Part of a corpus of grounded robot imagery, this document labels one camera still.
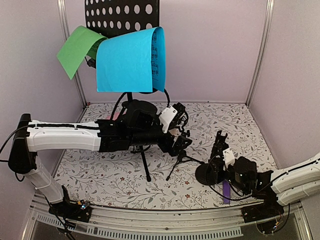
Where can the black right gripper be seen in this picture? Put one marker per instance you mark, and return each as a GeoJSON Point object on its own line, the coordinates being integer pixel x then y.
{"type": "Point", "coordinates": [219, 165]}

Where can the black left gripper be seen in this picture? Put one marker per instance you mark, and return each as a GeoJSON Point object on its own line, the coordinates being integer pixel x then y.
{"type": "Point", "coordinates": [167, 146]}

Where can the black round-base mic stand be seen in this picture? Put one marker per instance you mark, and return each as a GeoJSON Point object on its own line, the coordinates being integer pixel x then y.
{"type": "Point", "coordinates": [203, 173]}

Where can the black shock mount tripod stand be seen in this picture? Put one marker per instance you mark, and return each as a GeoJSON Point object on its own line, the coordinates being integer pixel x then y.
{"type": "Point", "coordinates": [183, 141]}

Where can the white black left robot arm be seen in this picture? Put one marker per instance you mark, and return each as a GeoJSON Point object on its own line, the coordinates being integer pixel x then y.
{"type": "Point", "coordinates": [103, 136]}

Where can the purple microphone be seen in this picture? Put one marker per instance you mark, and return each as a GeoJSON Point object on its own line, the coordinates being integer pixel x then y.
{"type": "Point", "coordinates": [226, 191]}

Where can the pink round plate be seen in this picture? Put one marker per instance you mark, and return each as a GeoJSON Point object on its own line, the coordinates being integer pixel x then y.
{"type": "Point", "coordinates": [115, 116]}

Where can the blue sheet music paper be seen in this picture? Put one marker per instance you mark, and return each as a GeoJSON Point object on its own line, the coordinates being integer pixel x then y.
{"type": "Point", "coordinates": [133, 62]}

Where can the green paper sheet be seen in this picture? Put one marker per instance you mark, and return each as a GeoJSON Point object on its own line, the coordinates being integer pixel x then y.
{"type": "Point", "coordinates": [81, 43]}

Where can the black perforated music stand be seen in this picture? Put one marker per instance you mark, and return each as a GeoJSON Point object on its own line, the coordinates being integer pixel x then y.
{"type": "Point", "coordinates": [113, 18]}

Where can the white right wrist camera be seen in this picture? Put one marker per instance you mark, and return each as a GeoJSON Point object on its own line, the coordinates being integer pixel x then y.
{"type": "Point", "coordinates": [228, 157]}

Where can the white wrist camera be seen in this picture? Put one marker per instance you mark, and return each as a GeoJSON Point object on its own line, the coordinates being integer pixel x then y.
{"type": "Point", "coordinates": [228, 157]}
{"type": "Point", "coordinates": [166, 117]}

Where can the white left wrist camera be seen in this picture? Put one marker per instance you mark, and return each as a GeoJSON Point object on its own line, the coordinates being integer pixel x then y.
{"type": "Point", "coordinates": [166, 117]}

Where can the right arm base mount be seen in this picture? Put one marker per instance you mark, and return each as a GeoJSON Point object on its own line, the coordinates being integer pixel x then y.
{"type": "Point", "coordinates": [269, 218]}

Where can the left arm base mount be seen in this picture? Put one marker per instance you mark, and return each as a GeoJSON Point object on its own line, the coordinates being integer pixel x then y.
{"type": "Point", "coordinates": [67, 209]}

